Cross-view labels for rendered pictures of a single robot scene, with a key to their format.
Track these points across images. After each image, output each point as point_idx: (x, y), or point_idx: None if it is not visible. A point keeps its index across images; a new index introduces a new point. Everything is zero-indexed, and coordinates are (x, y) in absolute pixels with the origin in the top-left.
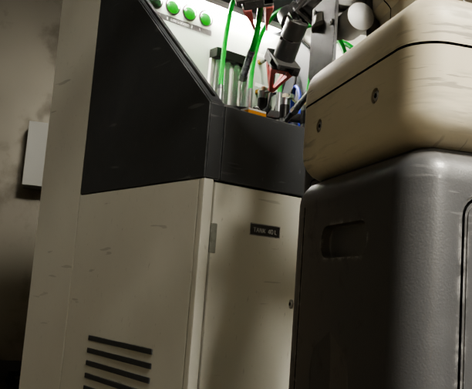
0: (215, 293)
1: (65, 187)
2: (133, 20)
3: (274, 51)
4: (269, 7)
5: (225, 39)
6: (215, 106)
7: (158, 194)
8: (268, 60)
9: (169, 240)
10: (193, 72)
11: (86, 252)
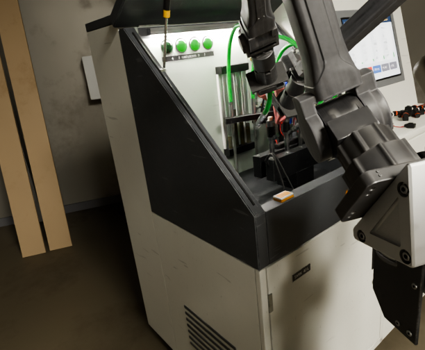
0: (276, 331)
1: (137, 199)
2: (161, 100)
3: (280, 101)
4: (280, 89)
5: (228, 66)
6: (258, 219)
7: (218, 255)
8: (276, 107)
9: (235, 292)
10: (231, 178)
11: (167, 253)
